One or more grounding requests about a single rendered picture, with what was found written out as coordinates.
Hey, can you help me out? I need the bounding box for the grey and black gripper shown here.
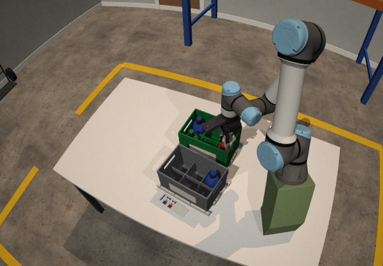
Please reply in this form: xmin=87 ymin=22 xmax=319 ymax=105
xmin=219 ymin=113 xmax=242 ymax=149

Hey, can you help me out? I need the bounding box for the red bottle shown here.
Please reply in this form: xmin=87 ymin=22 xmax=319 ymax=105
xmin=217 ymin=142 xmax=229 ymax=152

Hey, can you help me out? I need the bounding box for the blue bottle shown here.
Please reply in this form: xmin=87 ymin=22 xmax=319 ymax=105
xmin=192 ymin=116 xmax=205 ymax=136
xmin=205 ymin=170 xmax=220 ymax=188

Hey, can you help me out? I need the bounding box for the white paper pick list strip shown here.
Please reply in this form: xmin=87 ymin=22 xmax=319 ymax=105
xmin=158 ymin=193 xmax=189 ymax=217

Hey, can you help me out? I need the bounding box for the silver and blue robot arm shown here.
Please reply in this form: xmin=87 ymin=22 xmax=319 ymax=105
xmin=202 ymin=19 xmax=326 ymax=186

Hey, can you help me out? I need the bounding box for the green divided crate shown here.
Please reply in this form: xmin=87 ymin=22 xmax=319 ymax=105
xmin=178 ymin=109 xmax=240 ymax=167

